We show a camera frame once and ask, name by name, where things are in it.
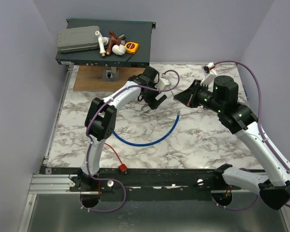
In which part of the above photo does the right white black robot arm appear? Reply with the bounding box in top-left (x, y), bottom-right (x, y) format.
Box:
top-left (174, 75), bottom-right (290, 210)

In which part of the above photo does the white pipe faucet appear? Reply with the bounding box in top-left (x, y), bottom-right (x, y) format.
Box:
top-left (95, 30), bottom-right (110, 57)

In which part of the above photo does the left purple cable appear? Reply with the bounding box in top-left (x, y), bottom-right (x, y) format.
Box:
top-left (81, 70), bottom-right (181, 213)

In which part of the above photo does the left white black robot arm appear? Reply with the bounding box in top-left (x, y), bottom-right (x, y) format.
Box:
top-left (77, 66), bottom-right (171, 191)

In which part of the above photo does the dark rack server unit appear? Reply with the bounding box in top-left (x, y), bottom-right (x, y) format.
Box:
top-left (56, 18), bottom-right (155, 68)

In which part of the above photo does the grey plastic case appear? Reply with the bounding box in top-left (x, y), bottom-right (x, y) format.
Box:
top-left (57, 26), bottom-right (100, 53)

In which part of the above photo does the small black object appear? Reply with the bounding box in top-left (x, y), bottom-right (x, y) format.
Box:
top-left (118, 34), bottom-right (126, 40)

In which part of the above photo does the brass padlock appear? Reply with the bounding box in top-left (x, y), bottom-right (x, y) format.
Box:
top-left (141, 104), bottom-right (151, 113)

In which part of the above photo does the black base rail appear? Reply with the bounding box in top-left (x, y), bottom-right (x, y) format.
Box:
top-left (38, 166), bottom-right (247, 203)

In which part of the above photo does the white pipe elbow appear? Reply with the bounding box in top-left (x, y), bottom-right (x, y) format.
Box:
top-left (112, 44), bottom-right (127, 56)

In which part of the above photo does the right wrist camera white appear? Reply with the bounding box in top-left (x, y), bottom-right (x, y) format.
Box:
top-left (201, 62), bottom-right (218, 86)

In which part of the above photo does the yellow tape measure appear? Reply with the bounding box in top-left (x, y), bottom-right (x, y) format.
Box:
top-left (125, 42), bottom-right (139, 54)

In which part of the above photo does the red cable lock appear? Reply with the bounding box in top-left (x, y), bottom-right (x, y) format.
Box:
top-left (103, 142), bottom-right (128, 174)

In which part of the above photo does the grey metal bracket stand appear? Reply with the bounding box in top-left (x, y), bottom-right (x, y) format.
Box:
top-left (102, 67), bottom-right (119, 82)

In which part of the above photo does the wooden board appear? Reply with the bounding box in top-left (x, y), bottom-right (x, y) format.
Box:
top-left (73, 66), bottom-right (144, 92)

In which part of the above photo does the aluminium extrusion rail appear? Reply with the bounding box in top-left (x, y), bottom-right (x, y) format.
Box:
top-left (29, 174), bottom-right (70, 194)

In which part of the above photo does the brown tap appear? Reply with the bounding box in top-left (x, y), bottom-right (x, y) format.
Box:
top-left (106, 30), bottom-right (122, 55)

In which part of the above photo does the blue cable lock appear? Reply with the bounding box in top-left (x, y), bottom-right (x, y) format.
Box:
top-left (113, 110), bottom-right (181, 147)

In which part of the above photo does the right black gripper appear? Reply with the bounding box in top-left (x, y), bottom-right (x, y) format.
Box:
top-left (174, 79), bottom-right (224, 113)

